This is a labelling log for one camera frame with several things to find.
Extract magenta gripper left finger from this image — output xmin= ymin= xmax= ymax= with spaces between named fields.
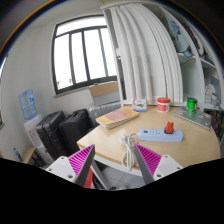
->
xmin=46 ymin=144 xmax=97 ymax=188

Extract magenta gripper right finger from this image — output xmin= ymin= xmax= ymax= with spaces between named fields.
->
xmin=133 ymin=143 xmax=184 ymax=186

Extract red charger plug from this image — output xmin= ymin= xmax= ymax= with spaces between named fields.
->
xmin=165 ymin=122 xmax=174 ymax=134

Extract light blue power strip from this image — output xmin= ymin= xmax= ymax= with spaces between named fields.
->
xmin=139 ymin=129 xmax=183 ymax=142

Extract round wooden table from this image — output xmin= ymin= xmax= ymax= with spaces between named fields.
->
xmin=77 ymin=106 xmax=221 ymax=176

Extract black suitcase right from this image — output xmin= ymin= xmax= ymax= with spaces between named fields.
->
xmin=59 ymin=109 xmax=92 ymax=154

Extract black suitcase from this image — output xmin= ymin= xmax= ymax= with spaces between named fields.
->
xmin=59 ymin=109 xmax=92 ymax=154
xmin=36 ymin=111 xmax=68 ymax=160

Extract black suitcase left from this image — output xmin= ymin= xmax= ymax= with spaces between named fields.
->
xmin=36 ymin=111 xmax=68 ymax=160

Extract small wooden stool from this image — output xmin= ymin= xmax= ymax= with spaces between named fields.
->
xmin=22 ymin=147 xmax=44 ymax=167

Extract yellow book with pink cover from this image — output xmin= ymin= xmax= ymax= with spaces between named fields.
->
xmin=96 ymin=107 xmax=139 ymax=129

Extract small white card box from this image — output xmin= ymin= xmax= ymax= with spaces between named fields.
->
xmin=132 ymin=99 xmax=147 ymax=112

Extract white jar red lid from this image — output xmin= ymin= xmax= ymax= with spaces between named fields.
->
xmin=157 ymin=97 xmax=170 ymax=113

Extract white oil radiator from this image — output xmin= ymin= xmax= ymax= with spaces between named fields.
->
xmin=89 ymin=102 xmax=121 ymax=127

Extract white water dispenser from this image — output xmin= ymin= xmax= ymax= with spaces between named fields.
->
xmin=24 ymin=114 xmax=53 ymax=165

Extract grey laptop with stickers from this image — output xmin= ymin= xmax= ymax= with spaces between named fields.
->
xmin=173 ymin=106 xmax=211 ymax=130

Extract cardboard box on radiator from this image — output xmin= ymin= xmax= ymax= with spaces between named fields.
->
xmin=89 ymin=81 xmax=120 ymax=106

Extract green can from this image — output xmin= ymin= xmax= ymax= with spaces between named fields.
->
xmin=187 ymin=97 xmax=197 ymax=113

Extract blue water bottle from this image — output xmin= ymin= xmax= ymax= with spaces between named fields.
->
xmin=19 ymin=89 xmax=37 ymax=120

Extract white boards leaning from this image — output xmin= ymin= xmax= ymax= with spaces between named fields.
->
xmin=110 ymin=3 xmax=183 ymax=104

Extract black framed window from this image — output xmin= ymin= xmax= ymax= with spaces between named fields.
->
xmin=52 ymin=15 xmax=117 ymax=94

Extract white shelf unit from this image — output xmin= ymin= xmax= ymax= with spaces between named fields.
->
xmin=101 ymin=0 xmax=224 ymax=110

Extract white power strip cable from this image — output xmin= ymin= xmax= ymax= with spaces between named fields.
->
xmin=120 ymin=132 xmax=140 ymax=172

